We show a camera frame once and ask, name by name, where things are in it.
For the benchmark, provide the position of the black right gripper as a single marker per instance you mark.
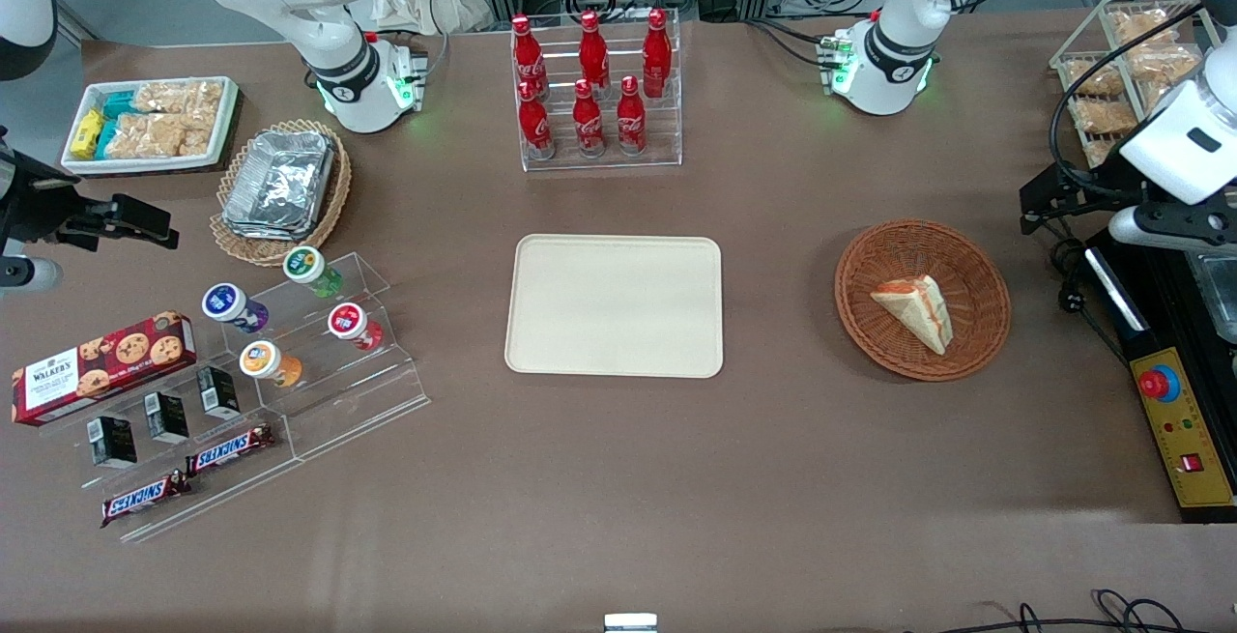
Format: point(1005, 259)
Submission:
point(27, 200)

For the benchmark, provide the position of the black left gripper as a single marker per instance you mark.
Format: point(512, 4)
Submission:
point(1099, 181)

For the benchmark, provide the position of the triangular sandwich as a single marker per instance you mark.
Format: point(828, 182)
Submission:
point(918, 309)

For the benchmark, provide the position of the white rectangular snack tray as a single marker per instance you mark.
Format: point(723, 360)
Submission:
point(150, 126)

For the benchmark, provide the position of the round brown wicker basket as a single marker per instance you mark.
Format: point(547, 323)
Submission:
point(976, 314)

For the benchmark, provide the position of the oval wicker basket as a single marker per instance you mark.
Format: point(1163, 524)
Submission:
point(333, 193)

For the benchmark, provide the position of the beige plastic tray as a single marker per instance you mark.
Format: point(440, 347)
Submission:
point(614, 304)

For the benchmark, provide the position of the rice cracker packet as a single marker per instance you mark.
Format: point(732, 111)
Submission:
point(182, 97)
point(159, 135)

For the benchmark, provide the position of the teal snack packet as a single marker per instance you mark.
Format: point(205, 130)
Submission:
point(106, 138)
point(121, 104)

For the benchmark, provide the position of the wrapped bread packet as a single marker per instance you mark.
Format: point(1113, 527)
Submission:
point(1165, 65)
point(1094, 80)
point(1145, 26)
point(1104, 116)

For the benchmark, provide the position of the yellow snack packet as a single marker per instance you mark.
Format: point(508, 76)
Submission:
point(87, 133)

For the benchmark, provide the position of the blue lidded purple jar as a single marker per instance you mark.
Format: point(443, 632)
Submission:
point(230, 305)

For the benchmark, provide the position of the stack of foil trays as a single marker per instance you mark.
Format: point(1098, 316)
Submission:
point(280, 184)

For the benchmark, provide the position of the red Walkers cookie box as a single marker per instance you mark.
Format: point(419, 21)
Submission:
point(101, 367)

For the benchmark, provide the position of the black control box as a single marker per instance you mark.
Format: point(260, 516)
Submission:
point(1150, 304)

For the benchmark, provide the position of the green lidded jar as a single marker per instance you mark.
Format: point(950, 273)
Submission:
point(309, 268)

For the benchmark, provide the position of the orange lidded jar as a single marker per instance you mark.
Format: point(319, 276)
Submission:
point(266, 362)

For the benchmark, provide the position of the small black box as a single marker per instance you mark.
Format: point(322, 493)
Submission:
point(114, 442)
point(218, 393)
point(167, 417)

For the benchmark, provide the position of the clear plastic container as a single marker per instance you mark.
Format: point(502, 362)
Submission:
point(1218, 295)

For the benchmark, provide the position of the red emergency stop button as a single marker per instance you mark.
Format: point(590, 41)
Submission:
point(1156, 383)

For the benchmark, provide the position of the red lidded jar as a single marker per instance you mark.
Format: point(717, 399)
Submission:
point(350, 323)

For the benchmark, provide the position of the Snickers chocolate bar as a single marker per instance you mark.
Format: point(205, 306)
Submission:
point(230, 449)
point(145, 498)

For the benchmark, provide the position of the clear acrylic stepped stand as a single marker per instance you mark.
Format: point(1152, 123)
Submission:
point(348, 401)

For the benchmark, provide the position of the yellow control panel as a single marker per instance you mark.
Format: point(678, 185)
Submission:
point(1184, 430)

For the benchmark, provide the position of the red cola bottle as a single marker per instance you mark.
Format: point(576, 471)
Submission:
point(533, 121)
point(588, 121)
point(527, 55)
point(630, 119)
point(657, 53)
point(592, 48)

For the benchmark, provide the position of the clear acrylic bottle rack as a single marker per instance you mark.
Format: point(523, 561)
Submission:
point(599, 152)

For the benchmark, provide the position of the small white block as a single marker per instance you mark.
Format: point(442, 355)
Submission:
point(630, 623)

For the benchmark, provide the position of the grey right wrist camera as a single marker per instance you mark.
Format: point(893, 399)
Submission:
point(29, 273)

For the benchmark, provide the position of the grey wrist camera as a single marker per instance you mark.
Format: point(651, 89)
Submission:
point(29, 273)
point(1174, 225)

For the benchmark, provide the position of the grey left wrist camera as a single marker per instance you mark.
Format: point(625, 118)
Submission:
point(1174, 225)

